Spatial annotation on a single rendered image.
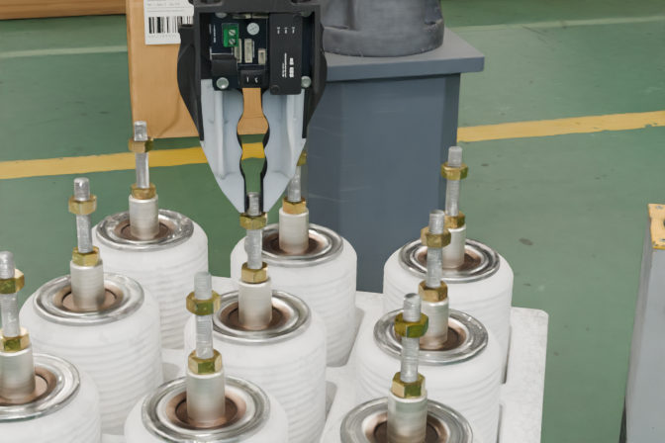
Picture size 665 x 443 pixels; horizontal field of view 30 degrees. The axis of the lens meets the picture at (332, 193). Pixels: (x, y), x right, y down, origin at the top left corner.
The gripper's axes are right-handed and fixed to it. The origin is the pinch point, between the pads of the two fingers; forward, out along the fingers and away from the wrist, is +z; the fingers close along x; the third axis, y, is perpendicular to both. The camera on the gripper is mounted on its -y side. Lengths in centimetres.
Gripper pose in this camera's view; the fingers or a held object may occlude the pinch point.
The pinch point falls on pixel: (252, 187)
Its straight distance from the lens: 80.5
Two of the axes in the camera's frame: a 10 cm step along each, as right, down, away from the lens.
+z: -0.1, 9.2, 3.8
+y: 1.1, 3.8, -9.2
